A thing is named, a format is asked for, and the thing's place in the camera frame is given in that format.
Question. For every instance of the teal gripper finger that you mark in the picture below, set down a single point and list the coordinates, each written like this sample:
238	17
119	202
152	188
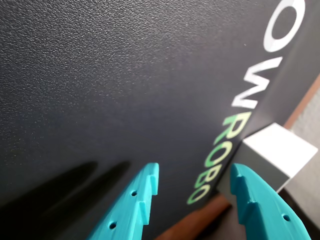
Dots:
267	215
125	215

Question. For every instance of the white open cardboard box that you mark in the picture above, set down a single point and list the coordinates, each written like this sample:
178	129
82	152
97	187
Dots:
275	150

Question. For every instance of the black WOWROBO printed mat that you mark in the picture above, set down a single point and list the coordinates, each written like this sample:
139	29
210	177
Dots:
100	75

